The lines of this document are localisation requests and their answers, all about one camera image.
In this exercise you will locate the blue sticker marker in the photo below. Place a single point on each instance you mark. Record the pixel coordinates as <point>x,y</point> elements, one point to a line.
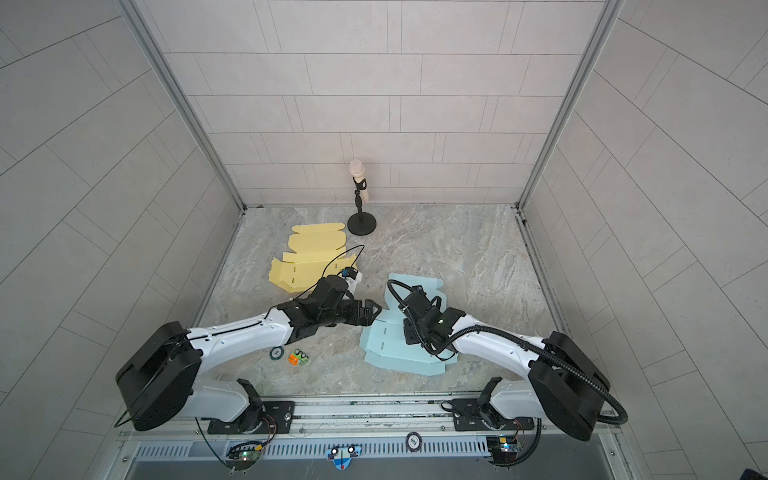
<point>342,456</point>

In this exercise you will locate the yellow paper box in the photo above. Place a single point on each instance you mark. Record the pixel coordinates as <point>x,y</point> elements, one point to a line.
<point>314,251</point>

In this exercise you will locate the round black badge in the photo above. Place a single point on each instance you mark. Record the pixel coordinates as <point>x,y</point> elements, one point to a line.
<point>413,442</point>

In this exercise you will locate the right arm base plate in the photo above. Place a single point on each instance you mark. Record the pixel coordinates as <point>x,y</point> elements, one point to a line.
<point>471,415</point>

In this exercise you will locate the right circuit board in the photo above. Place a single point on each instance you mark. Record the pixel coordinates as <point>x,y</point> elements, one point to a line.
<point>503,450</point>

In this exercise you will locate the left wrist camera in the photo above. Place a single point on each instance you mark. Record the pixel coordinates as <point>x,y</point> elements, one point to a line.
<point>352,277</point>

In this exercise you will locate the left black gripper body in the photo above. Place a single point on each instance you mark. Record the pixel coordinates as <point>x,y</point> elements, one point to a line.
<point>343,313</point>

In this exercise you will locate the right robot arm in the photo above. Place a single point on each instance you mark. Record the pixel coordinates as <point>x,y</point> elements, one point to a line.
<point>560,383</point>

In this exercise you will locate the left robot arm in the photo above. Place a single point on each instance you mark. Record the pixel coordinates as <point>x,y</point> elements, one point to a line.
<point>163,379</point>

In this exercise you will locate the circuit board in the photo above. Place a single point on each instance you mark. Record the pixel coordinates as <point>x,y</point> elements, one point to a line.
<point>503,450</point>
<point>249,451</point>

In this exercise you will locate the orange green small toy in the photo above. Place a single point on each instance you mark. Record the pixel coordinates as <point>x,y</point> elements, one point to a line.
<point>298,357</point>

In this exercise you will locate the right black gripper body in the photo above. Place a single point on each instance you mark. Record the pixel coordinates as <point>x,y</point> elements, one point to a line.
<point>415,335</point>

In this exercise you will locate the beige microphone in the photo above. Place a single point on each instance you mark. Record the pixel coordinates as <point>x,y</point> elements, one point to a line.
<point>357,171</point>

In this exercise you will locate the aluminium mounting rail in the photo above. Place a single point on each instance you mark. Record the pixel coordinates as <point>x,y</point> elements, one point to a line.
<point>357,414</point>

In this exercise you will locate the light blue paper box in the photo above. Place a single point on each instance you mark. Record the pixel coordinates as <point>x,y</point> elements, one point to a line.
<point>385,347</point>

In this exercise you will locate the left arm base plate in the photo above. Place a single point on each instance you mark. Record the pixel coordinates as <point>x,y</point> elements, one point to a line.
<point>273,417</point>

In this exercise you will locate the left circuit board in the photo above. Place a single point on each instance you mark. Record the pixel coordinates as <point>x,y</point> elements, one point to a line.
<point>249,451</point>

